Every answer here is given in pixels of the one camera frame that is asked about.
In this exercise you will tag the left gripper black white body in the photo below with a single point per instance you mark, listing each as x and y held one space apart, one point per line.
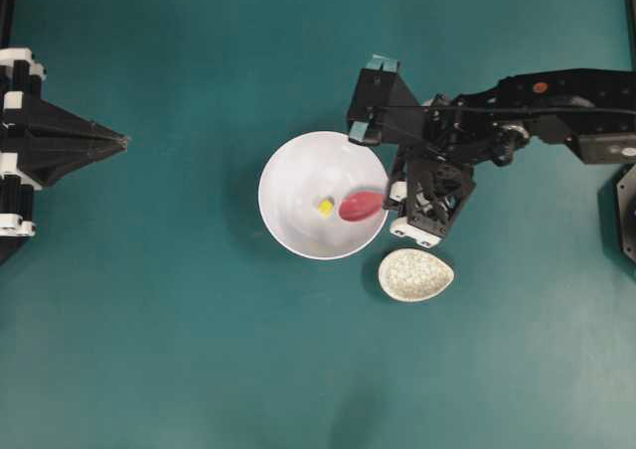
20 75

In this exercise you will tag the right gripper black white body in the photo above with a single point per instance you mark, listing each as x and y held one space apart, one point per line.
462 135

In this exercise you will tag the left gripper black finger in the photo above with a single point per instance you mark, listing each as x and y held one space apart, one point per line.
26 112
41 162

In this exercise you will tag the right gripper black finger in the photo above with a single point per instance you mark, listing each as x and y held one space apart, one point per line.
396 189
437 191

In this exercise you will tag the pink ceramic spoon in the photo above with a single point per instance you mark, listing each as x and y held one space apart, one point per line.
361 205

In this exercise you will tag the yellow hexagonal prism block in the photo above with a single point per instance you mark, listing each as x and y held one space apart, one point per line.
326 208

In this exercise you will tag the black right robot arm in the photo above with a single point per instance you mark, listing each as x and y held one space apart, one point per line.
589 112

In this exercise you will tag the speckled beige spoon rest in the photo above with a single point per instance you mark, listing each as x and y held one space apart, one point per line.
411 275

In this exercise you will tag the white round bowl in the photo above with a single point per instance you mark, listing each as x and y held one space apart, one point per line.
306 170

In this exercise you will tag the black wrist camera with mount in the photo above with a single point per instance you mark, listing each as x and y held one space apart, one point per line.
383 110

